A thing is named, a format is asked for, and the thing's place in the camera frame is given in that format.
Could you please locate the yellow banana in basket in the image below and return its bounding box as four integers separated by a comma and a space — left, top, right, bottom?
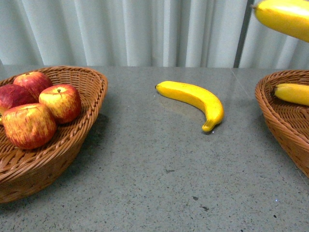
274, 83, 309, 106

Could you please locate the brown wicker basket right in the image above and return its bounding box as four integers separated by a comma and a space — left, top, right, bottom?
255, 70, 309, 176

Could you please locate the white curtain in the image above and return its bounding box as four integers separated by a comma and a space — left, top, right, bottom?
0, 0, 309, 69

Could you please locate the brown wicker basket left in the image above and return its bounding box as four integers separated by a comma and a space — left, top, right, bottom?
0, 66, 108, 203

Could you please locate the red yellow apple large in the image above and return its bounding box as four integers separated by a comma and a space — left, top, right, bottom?
2, 103, 57, 150

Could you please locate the red apple front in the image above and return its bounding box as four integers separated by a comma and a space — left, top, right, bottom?
0, 84, 37, 115

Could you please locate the brown wicker basket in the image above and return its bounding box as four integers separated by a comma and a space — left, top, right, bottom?
0, 66, 108, 203
255, 70, 309, 176

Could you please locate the red apple back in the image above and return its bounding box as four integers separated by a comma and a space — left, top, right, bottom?
13, 72, 53, 101

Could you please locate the yellow banana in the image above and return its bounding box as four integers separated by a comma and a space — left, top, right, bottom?
155, 81, 224, 132
274, 83, 309, 106
252, 0, 309, 42

